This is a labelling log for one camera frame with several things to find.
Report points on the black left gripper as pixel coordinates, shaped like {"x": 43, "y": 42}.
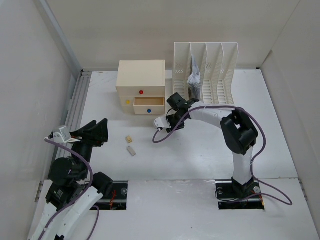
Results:
{"x": 97, "y": 137}

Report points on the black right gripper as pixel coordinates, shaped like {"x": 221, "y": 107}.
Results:
{"x": 168, "y": 117}

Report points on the small tan eraser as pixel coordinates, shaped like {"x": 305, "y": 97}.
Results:
{"x": 129, "y": 139}

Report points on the grey setup guide booklet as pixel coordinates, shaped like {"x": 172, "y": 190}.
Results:
{"x": 194, "y": 80}

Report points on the grey eraser block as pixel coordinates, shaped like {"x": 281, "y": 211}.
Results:
{"x": 131, "y": 151}

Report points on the beige wooden drawer cabinet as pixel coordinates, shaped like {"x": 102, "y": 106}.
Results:
{"x": 141, "y": 86}

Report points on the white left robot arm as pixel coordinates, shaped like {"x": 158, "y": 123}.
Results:
{"x": 75, "y": 188}

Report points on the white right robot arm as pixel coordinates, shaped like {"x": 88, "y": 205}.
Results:
{"x": 238, "y": 131}

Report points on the white plastic file organizer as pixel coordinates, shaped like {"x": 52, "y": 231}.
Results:
{"x": 216, "y": 62}

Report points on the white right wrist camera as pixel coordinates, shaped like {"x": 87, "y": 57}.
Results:
{"x": 161, "y": 123}

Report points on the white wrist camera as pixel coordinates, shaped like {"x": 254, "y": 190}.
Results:
{"x": 60, "y": 135}
{"x": 161, "y": 123}

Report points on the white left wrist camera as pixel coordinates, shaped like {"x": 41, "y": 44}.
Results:
{"x": 60, "y": 135}

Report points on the aluminium frame rail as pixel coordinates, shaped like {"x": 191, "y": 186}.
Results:
{"x": 76, "y": 104}

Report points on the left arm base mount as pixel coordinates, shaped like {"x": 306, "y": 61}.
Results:
{"x": 117, "y": 198}

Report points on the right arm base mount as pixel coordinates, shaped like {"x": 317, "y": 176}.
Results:
{"x": 234, "y": 196}

